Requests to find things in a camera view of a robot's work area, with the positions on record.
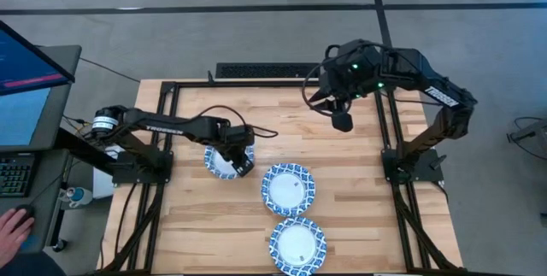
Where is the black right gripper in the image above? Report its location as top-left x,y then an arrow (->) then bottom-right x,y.
307,64 -> 368,134

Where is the blue patterned paper bowl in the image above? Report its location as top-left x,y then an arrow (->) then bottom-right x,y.
268,216 -> 328,276
203,142 -> 256,181
261,162 -> 317,219

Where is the person's forearm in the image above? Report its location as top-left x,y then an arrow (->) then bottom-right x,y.
0,252 -> 68,276

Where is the black floor grille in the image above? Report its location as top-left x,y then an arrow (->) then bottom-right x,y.
215,62 -> 321,79

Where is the white box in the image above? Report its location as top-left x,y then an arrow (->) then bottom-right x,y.
92,145 -> 125,200

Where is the white bottle teal cap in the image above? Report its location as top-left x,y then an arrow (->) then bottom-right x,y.
57,185 -> 94,208

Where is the grey desk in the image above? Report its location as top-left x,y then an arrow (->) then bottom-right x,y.
0,147 -> 74,255

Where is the dark metal floor stand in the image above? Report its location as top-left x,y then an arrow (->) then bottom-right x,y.
506,115 -> 547,161

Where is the grey computer monitor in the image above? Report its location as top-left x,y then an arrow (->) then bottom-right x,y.
0,44 -> 83,154

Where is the black computer mouse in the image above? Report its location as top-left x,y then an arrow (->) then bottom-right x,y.
15,203 -> 36,226

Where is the thin black computer monitor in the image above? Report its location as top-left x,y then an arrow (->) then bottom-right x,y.
0,19 -> 77,97

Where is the backlit black keyboard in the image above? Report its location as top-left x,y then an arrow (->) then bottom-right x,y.
0,152 -> 36,198

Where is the person's hand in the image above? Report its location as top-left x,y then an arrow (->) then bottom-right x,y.
0,208 -> 36,271

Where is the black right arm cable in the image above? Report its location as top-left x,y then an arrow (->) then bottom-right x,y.
301,44 -> 356,118

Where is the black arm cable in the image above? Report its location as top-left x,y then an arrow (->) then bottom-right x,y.
191,104 -> 279,138
301,44 -> 356,118

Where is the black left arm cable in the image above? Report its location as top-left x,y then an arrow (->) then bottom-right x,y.
191,104 -> 279,138

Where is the black metal rig frame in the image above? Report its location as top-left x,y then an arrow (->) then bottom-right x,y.
97,78 -> 465,275

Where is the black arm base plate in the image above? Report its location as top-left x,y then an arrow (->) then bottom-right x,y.
380,147 -> 445,185
111,150 -> 174,185

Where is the black hanging cable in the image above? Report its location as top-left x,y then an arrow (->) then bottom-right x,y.
113,181 -> 138,268

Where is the black floor cable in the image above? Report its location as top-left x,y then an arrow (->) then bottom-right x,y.
79,56 -> 141,85

